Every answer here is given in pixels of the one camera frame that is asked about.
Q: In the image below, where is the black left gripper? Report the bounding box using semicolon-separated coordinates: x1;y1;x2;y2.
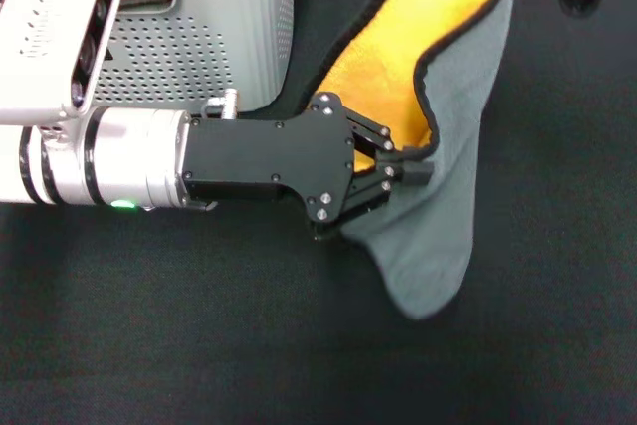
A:
180;91;434;243

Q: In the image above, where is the grey orange black-trimmed towel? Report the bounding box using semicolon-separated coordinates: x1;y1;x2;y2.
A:
316;0;517;322

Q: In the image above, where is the grey perforated storage box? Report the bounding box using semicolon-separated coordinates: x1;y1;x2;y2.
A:
92;0;300;113

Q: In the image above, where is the black tablecloth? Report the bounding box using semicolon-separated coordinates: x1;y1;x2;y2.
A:
0;0;637;425

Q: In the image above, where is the silver knurled connector plug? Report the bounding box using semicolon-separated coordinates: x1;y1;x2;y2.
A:
200;88;241;120

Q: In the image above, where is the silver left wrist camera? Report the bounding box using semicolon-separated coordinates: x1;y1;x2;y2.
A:
0;0;122;126

